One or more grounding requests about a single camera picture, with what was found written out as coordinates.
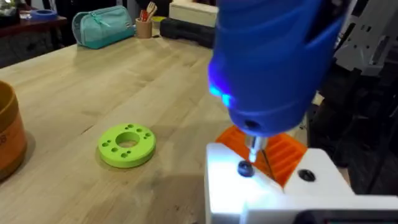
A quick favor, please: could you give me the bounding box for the white orange left gripper right finger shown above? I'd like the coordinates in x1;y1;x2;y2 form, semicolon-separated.
263;133;356;196

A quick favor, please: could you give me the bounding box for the white orange left gripper left finger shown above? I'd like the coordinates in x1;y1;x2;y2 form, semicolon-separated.
205;125;284;224

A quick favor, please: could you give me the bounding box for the small black screw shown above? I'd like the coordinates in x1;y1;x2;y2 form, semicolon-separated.
238;161;256;179

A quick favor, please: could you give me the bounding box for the blue electric screwdriver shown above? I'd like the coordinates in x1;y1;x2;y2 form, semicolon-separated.
207;0;351;164

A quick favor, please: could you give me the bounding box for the green disc with holes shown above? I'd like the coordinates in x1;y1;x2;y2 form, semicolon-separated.
98;123;157;169

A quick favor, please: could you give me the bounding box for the black case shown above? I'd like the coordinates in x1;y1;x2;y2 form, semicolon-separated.
159;17;216;49

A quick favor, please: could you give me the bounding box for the tan utensil cup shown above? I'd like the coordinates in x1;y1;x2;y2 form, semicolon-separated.
135;17;153;39

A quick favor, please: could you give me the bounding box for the white box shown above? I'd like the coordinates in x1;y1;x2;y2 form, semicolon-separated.
169;0;219;29

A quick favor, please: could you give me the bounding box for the wooden fork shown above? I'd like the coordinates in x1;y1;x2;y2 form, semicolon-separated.
146;1;158;20

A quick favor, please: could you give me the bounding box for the teal soft zip bag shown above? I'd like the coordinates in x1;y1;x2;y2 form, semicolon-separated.
72;5;136;50

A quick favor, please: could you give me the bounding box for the dark wooden side table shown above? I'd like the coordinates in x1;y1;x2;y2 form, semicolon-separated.
0;15;68;68

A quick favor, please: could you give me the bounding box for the blue tape roll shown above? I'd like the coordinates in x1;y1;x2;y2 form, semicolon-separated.
30;9;58;21

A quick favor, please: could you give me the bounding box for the grey slotted metal bracket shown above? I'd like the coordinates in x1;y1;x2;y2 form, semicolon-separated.
334;0;398;77

